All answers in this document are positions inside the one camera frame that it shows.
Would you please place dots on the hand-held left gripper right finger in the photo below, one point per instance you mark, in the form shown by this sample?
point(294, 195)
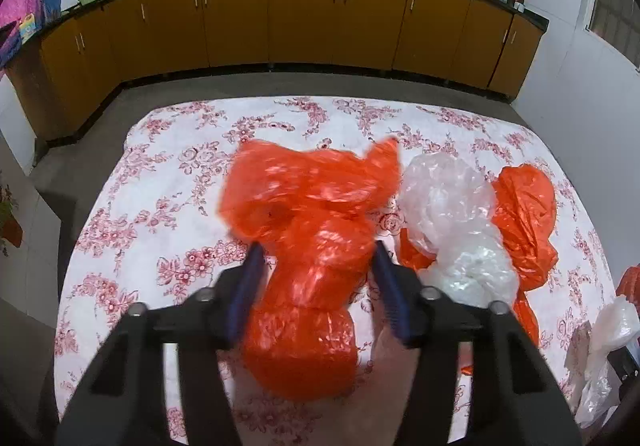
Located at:
point(392, 296)

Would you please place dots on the colourful small box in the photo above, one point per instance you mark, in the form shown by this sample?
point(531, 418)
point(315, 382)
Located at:
point(27, 26)

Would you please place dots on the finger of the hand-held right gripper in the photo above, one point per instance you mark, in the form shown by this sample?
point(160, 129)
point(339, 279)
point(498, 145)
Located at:
point(629, 363)

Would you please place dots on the orange plastic bag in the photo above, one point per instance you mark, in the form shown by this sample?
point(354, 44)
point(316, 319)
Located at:
point(525, 216)
point(300, 351)

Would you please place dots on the window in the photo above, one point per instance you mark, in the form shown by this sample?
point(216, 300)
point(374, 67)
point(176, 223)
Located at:
point(617, 16)

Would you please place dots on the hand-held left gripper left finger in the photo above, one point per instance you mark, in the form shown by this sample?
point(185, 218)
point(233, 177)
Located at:
point(245, 296)

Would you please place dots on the brown kitchen base cabinets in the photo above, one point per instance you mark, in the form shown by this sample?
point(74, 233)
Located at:
point(300, 11)

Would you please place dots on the clear bubble wrap sheet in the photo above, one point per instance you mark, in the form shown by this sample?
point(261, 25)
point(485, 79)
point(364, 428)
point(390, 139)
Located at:
point(450, 206)

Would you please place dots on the floral tablecloth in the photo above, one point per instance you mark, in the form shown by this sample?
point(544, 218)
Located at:
point(165, 186)

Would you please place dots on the white plastic bag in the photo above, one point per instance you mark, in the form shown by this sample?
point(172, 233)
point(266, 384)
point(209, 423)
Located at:
point(605, 356)

